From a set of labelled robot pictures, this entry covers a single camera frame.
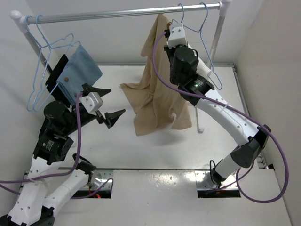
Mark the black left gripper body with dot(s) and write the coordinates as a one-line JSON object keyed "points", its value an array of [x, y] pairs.
{"points": [[85, 118]]}

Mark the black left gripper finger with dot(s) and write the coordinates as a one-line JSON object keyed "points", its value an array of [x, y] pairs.
{"points": [[89, 89], [111, 118]]}

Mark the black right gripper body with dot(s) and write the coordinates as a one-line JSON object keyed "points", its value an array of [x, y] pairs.
{"points": [[170, 52]]}

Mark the beige t shirt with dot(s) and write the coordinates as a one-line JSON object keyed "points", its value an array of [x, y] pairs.
{"points": [[155, 105]]}

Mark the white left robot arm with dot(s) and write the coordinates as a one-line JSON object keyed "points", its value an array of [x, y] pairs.
{"points": [[35, 206]]}

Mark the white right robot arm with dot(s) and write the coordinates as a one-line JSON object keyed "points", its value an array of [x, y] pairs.
{"points": [[196, 89]]}

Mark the blue denim cloth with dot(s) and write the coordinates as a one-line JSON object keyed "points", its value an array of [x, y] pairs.
{"points": [[80, 69]]}

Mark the white quilted cloth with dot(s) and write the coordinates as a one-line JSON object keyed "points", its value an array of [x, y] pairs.
{"points": [[202, 69]]}

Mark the black cloth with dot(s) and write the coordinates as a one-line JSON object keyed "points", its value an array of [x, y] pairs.
{"points": [[51, 81]]}

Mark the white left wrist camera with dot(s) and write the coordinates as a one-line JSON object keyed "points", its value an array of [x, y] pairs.
{"points": [[92, 102]]}

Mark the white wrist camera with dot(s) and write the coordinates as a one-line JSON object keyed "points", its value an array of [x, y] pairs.
{"points": [[92, 102], [177, 35]]}

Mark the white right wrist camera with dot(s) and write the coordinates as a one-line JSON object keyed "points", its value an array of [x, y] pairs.
{"points": [[177, 35]]}

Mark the blue wire hanger with denim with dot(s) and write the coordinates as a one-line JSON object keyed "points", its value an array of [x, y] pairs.
{"points": [[47, 94]]}

